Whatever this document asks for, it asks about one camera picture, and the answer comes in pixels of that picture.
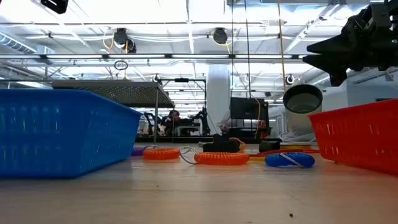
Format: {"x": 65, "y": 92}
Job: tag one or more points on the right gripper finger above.
{"x": 329, "y": 63}
{"x": 335, "y": 45}

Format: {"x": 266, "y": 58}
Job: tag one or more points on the blue coil wristband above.
{"x": 275, "y": 160}

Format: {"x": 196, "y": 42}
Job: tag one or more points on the orange rubber band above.
{"x": 243, "y": 146}

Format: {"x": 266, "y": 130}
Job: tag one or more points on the yellow rubber band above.
{"x": 256, "y": 158}

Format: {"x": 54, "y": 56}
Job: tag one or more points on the orange coil wristband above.
{"x": 161, "y": 154}
{"x": 222, "y": 158}

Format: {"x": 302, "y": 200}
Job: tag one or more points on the purple coil wristband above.
{"x": 136, "y": 152}

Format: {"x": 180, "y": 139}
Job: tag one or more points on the black background robot arm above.
{"x": 202, "y": 121}

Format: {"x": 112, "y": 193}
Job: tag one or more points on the red plastic basket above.
{"x": 357, "y": 137}

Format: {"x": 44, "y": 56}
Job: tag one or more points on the black computer monitor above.
{"x": 248, "y": 109}

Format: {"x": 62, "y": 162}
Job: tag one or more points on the grey perforated metal shelf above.
{"x": 118, "y": 93}

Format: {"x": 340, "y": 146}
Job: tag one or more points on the white square column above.
{"x": 218, "y": 93}

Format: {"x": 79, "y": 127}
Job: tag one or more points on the blue plastic basket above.
{"x": 62, "y": 133}

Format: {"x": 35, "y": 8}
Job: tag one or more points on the person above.
{"x": 172, "y": 119}

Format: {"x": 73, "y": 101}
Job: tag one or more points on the white dome camera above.
{"x": 303, "y": 99}

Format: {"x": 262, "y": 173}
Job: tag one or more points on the black background station frame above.
{"x": 183, "y": 80}

